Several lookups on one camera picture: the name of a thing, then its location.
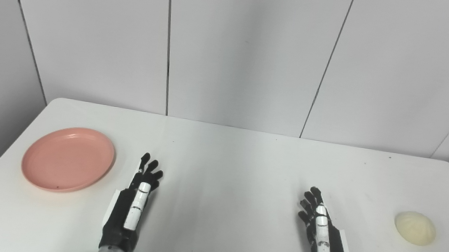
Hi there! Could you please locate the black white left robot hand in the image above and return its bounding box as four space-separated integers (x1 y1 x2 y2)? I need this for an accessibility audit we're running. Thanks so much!
98 148 166 252

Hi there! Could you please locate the pink round plate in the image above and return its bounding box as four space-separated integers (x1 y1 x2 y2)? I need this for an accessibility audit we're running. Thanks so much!
18 121 118 199

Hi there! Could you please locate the white steamed bun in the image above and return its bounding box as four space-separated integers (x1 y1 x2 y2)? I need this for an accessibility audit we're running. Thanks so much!
392 210 439 247

